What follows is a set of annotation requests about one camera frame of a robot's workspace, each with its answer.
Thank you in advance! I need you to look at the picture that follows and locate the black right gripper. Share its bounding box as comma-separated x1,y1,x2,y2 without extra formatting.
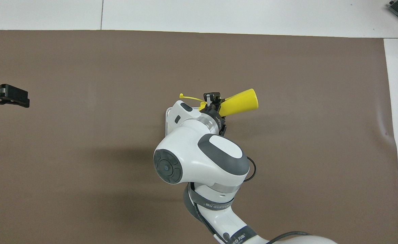
204,91,227,136

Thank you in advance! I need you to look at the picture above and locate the yellow squeeze bottle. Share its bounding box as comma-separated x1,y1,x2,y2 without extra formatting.
179,89,259,118

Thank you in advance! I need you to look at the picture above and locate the silver digital kitchen scale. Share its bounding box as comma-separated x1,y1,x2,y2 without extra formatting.
165,107,174,137

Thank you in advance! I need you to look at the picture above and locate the brown table mat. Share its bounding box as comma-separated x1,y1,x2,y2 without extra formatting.
0,30,398,244

